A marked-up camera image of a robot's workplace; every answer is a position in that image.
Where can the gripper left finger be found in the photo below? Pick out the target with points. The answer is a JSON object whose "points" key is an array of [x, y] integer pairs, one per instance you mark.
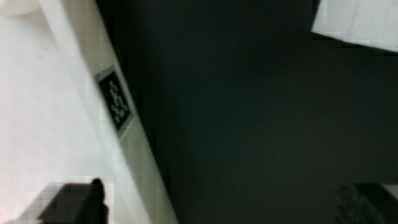
{"points": [[77, 206]]}

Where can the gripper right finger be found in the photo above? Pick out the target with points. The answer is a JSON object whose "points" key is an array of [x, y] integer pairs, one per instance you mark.
{"points": [[369, 204]]}

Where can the white square tabletop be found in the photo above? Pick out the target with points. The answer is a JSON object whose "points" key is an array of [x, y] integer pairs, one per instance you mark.
{"points": [[72, 134]]}

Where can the white U-shaped obstacle fence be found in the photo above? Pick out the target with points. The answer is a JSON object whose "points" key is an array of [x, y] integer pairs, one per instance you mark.
{"points": [[360, 21]]}

